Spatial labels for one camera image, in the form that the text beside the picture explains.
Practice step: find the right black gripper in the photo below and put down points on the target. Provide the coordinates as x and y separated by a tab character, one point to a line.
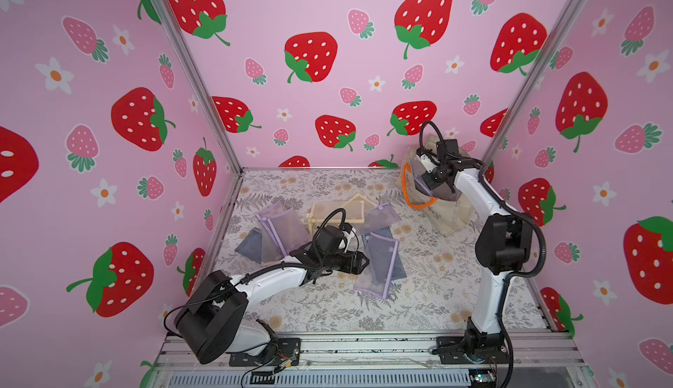
434	178

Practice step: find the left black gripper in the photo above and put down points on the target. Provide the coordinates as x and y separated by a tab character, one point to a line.
348	266

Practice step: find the grey mesh pouch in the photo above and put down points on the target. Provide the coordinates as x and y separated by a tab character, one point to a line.
424	172

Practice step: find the large purple mesh pouch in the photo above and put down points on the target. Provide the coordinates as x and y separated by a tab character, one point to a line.
376	277

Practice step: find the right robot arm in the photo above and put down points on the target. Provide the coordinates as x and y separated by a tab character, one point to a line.
502	249

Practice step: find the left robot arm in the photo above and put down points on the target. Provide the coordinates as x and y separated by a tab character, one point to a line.
212	323

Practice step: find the purple mesh pouch left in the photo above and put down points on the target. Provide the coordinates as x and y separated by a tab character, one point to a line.
282	232

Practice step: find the blue-grey mesh pouch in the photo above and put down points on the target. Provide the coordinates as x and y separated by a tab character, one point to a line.
399	271

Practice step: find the purple mesh pouch centre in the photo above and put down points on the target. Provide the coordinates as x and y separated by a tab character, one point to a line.
382	216

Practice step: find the grey-blue mesh pouch left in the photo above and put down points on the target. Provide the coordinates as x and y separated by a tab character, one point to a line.
251	246

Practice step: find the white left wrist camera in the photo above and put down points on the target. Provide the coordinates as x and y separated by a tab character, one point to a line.
348	236

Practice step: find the beige canvas bag orange handles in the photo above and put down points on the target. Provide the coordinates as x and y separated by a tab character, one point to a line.
448	211

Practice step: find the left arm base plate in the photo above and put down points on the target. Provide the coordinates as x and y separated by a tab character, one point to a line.
279	352

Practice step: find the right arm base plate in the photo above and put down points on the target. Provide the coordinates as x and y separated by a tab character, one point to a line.
461	350

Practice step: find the aluminium front rail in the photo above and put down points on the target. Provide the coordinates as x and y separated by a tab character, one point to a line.
382	359

